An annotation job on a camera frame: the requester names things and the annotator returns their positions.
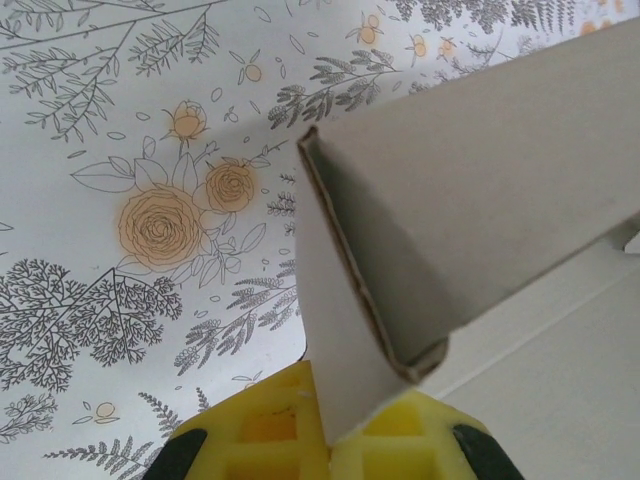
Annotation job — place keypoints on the white paper box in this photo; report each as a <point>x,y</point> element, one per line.
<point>475,175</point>

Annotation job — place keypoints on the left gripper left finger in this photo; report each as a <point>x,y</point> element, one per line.
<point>260,440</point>

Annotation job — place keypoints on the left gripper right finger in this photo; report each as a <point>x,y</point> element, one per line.
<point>410,440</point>

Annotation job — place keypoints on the floral tablecloth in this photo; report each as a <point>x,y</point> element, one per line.
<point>100,125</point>

